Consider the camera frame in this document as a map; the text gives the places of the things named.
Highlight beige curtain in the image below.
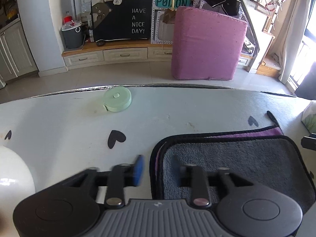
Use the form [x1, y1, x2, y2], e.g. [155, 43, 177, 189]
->
[270, 0, 312, 84]

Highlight white dotted frame box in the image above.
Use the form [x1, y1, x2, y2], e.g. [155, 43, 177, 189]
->
[150, 0, 197, 44]

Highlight black chair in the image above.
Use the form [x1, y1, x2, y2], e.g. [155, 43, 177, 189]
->
[295, 63, 316, 100]

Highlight pink upholstered chair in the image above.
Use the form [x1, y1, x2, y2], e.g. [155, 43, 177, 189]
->
[171, 7, 248, 80]

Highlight grey bucket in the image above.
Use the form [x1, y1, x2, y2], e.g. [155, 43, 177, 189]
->
[61, 22, 84, 49]

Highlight white cat-shaped ceramic holder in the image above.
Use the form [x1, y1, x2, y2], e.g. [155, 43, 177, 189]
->
[0, 146, 35, 224]

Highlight cream tall cupboard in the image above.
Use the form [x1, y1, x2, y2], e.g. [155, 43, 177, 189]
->
[1, 19, 39, 82]

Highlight green round tape measure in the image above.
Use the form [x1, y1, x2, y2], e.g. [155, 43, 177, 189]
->
[102, 86, 132, 112]

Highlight purple and grey towel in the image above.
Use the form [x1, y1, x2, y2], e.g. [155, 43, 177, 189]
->
[150, 111, 315, 212]

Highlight black cloth-covered television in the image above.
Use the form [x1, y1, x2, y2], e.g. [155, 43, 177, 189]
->
[92, 0, 152, 42]

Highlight green patterned tissue box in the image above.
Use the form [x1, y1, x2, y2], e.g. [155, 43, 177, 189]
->
[302, 100, 316, 133]

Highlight cream low drawer cabinet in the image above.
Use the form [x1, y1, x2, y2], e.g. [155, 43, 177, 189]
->
[61, 40, 254, 70]

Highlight teal poison sign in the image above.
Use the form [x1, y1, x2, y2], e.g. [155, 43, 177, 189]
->
[155, 0, 193, 8]

